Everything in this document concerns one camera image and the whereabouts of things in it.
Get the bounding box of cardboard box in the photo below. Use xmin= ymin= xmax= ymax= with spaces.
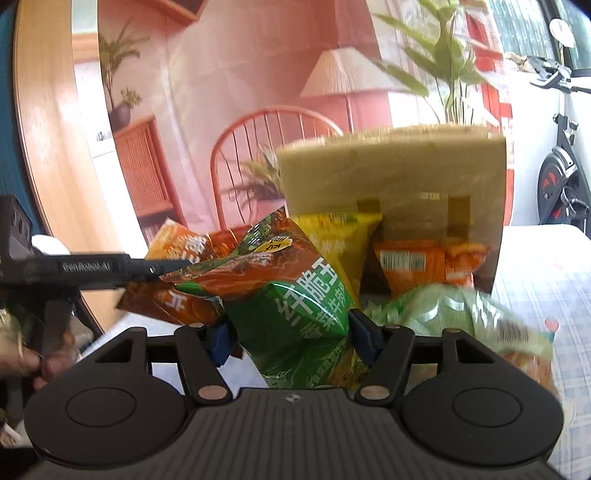
xmin=276 ymin=124 xmax=507 ymax=292

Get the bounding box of light green chip bag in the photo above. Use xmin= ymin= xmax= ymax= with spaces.
xmin=363 ymin=283 xmax=561 ymax=398

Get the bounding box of yellow chip bag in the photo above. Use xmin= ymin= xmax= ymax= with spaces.
xmin=291 ymin=212 xmax=382 ymax=305

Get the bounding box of orange tortilla chip bag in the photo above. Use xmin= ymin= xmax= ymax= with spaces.
xmin=373 ymin=240 xmax=492 ymax=297

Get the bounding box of exercise bike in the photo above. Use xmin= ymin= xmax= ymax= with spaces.
xmin=505 ymin=17 xmax=590 ymax=235

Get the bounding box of plaid bed sheet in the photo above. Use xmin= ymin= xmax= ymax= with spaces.
xmin=83 ymin=225 xmax=590 ymax=479

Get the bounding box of orange-brown chip bag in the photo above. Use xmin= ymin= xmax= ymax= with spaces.
xmin=116 ymin=219 xmax=252 ymax=325

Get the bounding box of person's left hand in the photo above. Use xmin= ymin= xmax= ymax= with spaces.
xmin=0 ymin=331 xmax=79 ymax=390

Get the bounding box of green potted plant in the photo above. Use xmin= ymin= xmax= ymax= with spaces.
xmin=373 ymin=1 xmax=488 ymax=125

